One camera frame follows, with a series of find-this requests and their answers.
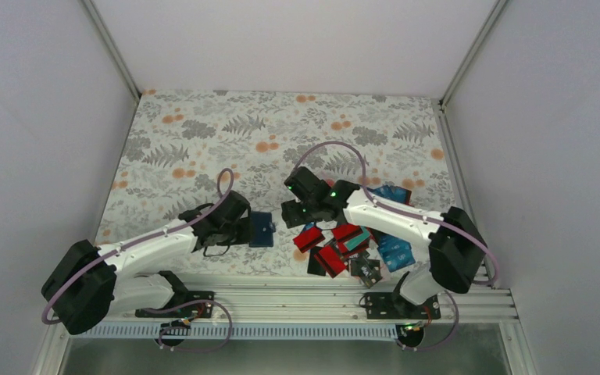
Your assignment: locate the dark blue card holder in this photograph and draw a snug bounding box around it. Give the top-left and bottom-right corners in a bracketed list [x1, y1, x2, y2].
[248, 212, 276, 248]

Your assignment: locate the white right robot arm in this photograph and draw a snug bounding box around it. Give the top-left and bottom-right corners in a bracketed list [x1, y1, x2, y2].
[282, 177, 486, 318]

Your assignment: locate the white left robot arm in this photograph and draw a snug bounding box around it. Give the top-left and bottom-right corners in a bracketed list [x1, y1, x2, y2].
[41, 191, 252, 334]

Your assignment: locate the red card left of pile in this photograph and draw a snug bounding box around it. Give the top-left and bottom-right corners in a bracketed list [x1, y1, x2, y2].
[293, 227, 325, 253]

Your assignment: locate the black card lower pile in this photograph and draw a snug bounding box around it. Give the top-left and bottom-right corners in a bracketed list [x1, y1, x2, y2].
[307, 247, 327, 277]

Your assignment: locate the black patterned card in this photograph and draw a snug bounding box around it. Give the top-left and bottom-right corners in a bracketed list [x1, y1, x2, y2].
[349, 257, 383, 288]

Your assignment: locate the blue card right pile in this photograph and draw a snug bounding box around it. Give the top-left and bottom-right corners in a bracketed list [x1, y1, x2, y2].
[377, 234, 416, 273]

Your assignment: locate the floral patterned table mat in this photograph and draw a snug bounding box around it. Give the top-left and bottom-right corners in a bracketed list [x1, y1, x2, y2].
[95, 90, 455, 277]

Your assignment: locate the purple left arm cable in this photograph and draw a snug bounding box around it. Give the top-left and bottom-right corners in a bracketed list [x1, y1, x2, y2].
[41, 168, 234, 326]

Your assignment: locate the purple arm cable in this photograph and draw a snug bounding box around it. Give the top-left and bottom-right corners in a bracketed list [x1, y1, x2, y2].
[291, 141, 500, 288]
[41, 168, 234, 326]

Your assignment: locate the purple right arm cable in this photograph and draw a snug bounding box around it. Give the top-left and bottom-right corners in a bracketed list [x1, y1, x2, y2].
[291, 141, 500, 288]

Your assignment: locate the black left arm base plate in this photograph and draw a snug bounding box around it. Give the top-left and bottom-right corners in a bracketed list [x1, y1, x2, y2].
[134, 291, 215, 319]

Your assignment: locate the aluminium rail frame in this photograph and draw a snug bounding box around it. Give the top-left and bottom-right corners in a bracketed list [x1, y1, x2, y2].
[175, 273, 520, 324]

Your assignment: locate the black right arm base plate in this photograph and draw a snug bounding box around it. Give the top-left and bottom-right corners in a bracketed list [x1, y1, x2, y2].
[359, 292, 441, 320]

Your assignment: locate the grey slotted cable duct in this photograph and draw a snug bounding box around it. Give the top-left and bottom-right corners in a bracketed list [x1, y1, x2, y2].
[74, 323, 402, 341]

